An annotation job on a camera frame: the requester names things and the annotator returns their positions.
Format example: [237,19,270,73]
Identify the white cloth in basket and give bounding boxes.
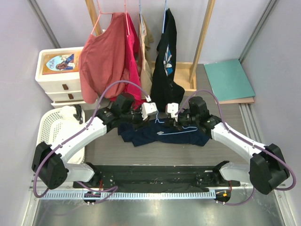
[59,105,83,124]

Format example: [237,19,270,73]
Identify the black printed hanging shirt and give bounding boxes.
[150,9,185,112]

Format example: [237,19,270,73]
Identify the wooden clothes rack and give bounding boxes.
[84,0,216,92]

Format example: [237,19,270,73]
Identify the blue wire hanger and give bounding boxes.
[155,112,198,136]

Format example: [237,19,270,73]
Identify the white drawer cabinet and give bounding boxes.
[35,47,96,110]

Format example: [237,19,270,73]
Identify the beige hanging shirt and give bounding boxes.
[138,14,154,96]

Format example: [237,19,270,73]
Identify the white laundry basket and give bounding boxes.
[34,105,86,165]

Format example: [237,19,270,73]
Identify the salmon red hanging shirt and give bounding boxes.
[79,13,129,104]

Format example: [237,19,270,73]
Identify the illustrated book on cabinet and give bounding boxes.
[42,53,79,75]

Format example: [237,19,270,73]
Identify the tan board under teal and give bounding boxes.
[219,97,254,104]

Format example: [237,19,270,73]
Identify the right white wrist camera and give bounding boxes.
[166,103,179,121]

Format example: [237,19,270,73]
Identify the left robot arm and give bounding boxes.
[32,93,157,189]

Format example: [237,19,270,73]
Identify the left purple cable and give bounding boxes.
[33,80,151,206]

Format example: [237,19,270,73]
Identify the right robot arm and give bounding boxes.
[166,97,290,194]

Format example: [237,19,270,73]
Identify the pink wire hanger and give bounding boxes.
[86,0,113,36]

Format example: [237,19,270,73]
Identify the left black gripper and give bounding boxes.
[121,105,151,132]

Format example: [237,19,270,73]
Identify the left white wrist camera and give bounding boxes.
[142,100,158,121]

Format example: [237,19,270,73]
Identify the magenta pink hanging shirt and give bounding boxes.
[122,14,145,107]

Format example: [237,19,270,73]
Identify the navy blue t shirt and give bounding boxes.
[118,120,210,147]

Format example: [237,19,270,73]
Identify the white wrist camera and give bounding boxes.
[142,100,158,121]
[166,103,179,121]

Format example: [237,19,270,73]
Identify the white slotted cable duct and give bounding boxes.
[42,190,216,200]

